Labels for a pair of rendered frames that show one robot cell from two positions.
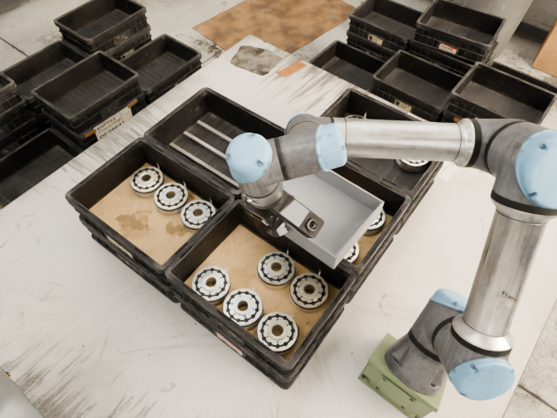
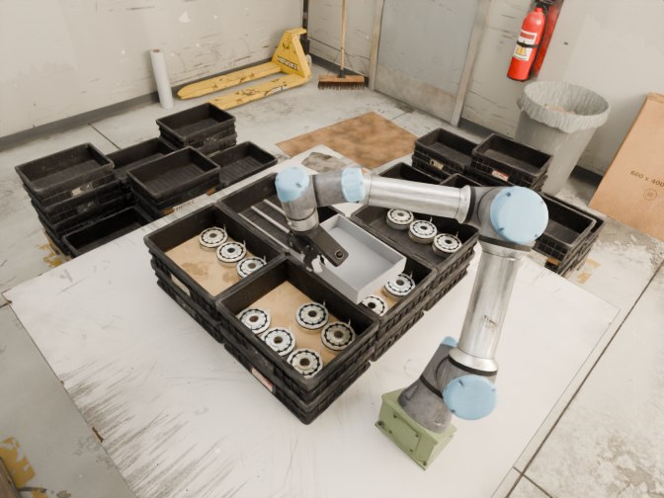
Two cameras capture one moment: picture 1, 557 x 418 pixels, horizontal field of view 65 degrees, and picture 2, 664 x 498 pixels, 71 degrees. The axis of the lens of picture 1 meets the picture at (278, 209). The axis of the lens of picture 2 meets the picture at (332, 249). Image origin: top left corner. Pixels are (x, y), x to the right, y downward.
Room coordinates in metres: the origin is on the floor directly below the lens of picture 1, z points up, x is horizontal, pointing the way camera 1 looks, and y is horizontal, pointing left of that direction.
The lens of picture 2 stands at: (-0.37, -0.11, 1.99)
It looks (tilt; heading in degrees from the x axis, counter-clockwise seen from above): 42 degrees down; 4
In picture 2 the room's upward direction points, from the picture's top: 4 degrees clockwise
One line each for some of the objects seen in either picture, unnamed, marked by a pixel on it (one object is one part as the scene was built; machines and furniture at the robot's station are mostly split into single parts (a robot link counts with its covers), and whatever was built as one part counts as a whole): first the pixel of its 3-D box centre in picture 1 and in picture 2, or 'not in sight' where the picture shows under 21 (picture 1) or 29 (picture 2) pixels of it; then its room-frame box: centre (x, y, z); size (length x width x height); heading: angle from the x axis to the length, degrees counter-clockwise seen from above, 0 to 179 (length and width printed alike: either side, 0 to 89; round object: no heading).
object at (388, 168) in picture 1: (374, 150); (413, 235); (0.99, -0.31, 0.87); 0.40 x 0.30 x 0.11; 54
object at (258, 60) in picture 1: (254, 58); (322, 162); (1.68, 0.11, 0.71); 0.22 x 0.19 x 0.01; 52
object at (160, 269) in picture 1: (150, 198); (213, 248); (0.74, 0.37, 0.92); 0.40 x 0.30 x 0.02; 54
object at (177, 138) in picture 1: (221, 148); (281, 220); (0.98, 0.19, 0.87); 0.40 x 0.30 x 0.11; 54
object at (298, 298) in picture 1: (309, 289); (338, 335); (0.49, -0.08, 0.86); 0.10 x 0.10 x 0.01
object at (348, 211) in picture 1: (312, 204); (347, 255); (0.62, -0.08, 1.07); 0.27 x 0.20 x 0.05; 51
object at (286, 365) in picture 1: (260, 275); (296, 314); (0.50, 0.04, 0.92); 0.40 x 0.30 x 0.02; 54
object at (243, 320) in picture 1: (242, 306); (278, 341); (0.44, 0.09, 0.86); 0.10 x 0.10 x 0.01
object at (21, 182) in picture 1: (42, 180); (118, 250); (1.32, 1.15, 0.26); 0.40 x 0.30 x 0.23; 142
